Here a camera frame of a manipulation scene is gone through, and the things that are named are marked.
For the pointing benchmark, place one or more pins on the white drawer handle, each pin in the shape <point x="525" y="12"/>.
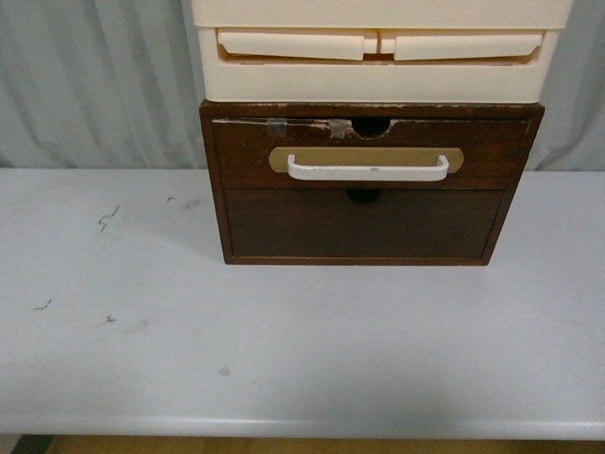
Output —
<point x="435" y="173"/>

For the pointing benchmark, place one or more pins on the wooden drawer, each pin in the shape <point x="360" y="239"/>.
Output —
<point x="347" y="223"/>
<point x="490" y="148"/>

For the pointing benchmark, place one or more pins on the brown wooden drawer cabinet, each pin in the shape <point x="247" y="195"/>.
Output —
<point x="308" y="183"/>

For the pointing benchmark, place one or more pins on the cream plastic storage box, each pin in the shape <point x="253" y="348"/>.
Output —
<point x="378" y="51"/>

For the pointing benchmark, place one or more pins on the grey curtain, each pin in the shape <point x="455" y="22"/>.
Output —
<point x="117" y="84"/>

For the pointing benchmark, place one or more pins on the gold handle backplate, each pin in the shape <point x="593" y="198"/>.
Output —
<point x="364" y="156"/>

